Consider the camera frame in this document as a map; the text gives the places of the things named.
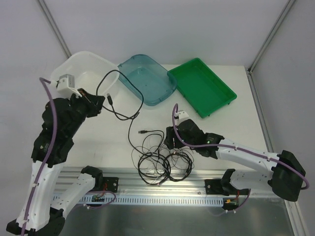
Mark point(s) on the white plastic tub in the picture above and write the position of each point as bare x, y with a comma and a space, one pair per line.
92, 73

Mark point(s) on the aluminium frame post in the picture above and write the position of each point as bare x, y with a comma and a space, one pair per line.
54, 27
272, 33

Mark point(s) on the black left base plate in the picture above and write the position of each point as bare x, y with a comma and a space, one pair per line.
111, 184

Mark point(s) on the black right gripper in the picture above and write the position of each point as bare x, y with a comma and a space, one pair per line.
171, 137

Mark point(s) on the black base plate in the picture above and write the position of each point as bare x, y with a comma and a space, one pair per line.
111, 184
213, 187

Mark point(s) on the teal translucent plastic tray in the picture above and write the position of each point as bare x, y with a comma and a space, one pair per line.
147, 79

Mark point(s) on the green plastic tray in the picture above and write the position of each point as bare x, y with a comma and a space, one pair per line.
201, 87

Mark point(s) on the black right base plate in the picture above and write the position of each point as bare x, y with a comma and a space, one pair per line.
213, 187

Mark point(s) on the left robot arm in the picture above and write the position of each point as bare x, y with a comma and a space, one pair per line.
41, 215

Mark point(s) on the right aluminium frame post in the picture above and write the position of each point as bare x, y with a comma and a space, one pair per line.
272, 33

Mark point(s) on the left aluminium frame post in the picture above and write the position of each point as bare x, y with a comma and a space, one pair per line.
54, 27

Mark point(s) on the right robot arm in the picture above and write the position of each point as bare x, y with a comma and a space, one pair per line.
280, 173

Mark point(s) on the white slotted cable duct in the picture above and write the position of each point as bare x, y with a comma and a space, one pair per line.
152, 200

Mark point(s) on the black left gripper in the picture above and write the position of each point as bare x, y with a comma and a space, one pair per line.
93, 103

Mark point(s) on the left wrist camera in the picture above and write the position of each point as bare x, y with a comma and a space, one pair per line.
66, 85

